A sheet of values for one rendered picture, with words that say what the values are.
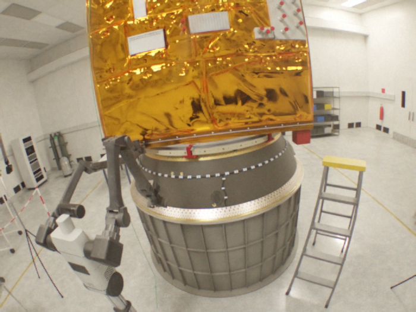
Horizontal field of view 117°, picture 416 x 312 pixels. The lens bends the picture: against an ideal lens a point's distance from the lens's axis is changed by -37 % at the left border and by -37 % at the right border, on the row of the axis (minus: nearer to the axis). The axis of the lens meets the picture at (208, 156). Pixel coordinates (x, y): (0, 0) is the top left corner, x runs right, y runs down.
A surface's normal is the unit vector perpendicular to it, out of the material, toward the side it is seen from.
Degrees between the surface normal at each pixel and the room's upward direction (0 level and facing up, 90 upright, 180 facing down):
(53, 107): 90
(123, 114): 85
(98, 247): 30
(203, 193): 62
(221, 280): 90
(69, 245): 90
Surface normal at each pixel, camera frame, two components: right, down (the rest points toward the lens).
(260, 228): 0.33, 0.28
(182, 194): -0.33, -0.12
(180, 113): 0.05, 0.23
